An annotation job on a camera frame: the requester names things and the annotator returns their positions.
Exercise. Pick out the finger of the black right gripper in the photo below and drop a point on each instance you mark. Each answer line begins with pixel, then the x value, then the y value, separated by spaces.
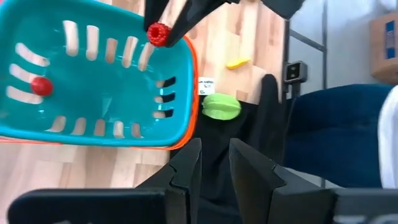
pixel 154 12
pixel 199 15

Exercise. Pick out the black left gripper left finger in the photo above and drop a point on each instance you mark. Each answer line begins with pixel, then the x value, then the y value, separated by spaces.
pixel 186 174

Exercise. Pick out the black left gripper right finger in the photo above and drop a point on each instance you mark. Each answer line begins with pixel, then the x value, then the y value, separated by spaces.
pixel 264 193

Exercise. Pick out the red toy raspberry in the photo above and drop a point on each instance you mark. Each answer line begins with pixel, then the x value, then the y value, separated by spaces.
pixel 158 35

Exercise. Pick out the yellow toy banana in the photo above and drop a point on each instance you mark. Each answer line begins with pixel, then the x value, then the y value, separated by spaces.
pixel 237 63

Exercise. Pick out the light green ridged toy fruit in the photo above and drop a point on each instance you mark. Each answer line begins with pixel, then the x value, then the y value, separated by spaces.
pixel 220 106

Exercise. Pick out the red toy cherry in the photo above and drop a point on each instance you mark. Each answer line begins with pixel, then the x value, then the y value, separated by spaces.
pixel 42 86

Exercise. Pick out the black cloth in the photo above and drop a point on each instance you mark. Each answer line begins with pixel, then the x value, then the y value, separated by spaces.
pixel 217 155

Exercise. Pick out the black metal stand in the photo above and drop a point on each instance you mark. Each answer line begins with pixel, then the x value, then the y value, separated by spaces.
pixel 324 31

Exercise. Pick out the white handwritten paper tag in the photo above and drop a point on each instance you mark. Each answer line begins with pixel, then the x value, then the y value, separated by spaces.
pixel 206 85

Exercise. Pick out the blue chair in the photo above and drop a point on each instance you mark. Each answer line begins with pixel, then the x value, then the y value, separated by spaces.
pixel 335 133

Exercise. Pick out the teal plastic basket orange rim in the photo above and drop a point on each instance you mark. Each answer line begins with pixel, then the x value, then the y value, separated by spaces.
pixel 93 93

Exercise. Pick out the cardboard box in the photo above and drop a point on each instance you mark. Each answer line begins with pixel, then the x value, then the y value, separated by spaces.
pixel 379 56

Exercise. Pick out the white rounded object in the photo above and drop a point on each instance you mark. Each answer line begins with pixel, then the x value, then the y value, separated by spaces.
pixel 390 140

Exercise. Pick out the black table-level camera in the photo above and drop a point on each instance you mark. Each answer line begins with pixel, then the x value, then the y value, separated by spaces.
pixel 295 72

